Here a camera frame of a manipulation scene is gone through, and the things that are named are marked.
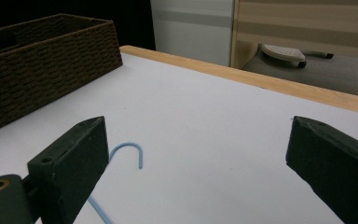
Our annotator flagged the beige striped curtain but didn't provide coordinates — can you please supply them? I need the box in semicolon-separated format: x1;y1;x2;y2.
229;0;358;70

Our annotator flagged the white wheeled stand base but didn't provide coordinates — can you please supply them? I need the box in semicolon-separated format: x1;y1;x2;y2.
258;43;335;69

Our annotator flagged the brown woven basket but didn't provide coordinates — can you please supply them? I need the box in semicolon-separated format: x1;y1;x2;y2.
0;13;124;137

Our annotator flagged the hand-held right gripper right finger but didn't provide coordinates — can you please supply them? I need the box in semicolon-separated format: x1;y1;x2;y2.
285;115;358;224

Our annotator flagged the light blue clothes hanger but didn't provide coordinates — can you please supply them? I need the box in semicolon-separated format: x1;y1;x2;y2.
87;142;145;224

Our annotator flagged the white cabinet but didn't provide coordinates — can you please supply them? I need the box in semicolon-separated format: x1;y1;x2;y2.
149;0;235;67

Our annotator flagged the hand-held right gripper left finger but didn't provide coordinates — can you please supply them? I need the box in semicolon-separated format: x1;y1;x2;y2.
27;116;110;224

